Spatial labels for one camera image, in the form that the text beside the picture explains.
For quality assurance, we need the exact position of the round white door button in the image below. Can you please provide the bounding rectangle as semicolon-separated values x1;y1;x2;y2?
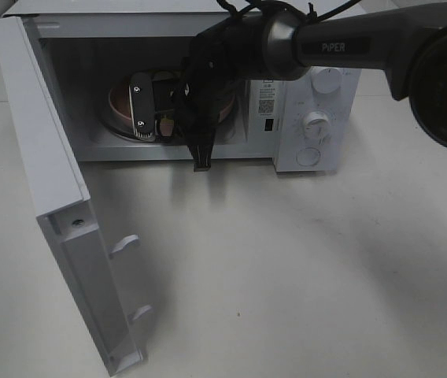
296;147;321;167

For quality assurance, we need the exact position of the pink round plate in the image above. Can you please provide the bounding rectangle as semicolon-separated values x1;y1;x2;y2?
107;80;234;139

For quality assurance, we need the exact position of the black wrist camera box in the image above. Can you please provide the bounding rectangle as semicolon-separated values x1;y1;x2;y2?
129;72;156;142

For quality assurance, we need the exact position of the glass microwave turntable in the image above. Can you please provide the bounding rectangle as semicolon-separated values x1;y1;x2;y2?
102;116;184;146

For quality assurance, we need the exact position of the sandwich with lettuce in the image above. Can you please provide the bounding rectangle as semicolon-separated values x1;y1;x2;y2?
151;70;179;138

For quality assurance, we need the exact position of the white warning label sticker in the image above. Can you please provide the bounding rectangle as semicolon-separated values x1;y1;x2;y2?
257;80;279;117

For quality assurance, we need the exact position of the white microwave oven body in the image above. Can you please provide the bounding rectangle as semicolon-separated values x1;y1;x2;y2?
0;1;360;174

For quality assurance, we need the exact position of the white microwave door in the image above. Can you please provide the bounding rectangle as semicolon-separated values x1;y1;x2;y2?
0;16;146;376

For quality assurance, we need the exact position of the upper white power knob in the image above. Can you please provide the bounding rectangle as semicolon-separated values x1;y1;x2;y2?
311;67;342;95

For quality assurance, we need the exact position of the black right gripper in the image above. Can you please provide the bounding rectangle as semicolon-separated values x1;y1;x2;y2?
182;11;272;131

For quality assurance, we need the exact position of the white timer knob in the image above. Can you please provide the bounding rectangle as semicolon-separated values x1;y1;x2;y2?
301;111;331;140

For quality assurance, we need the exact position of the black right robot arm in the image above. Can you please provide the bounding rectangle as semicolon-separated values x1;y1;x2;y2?
175;1;447;165

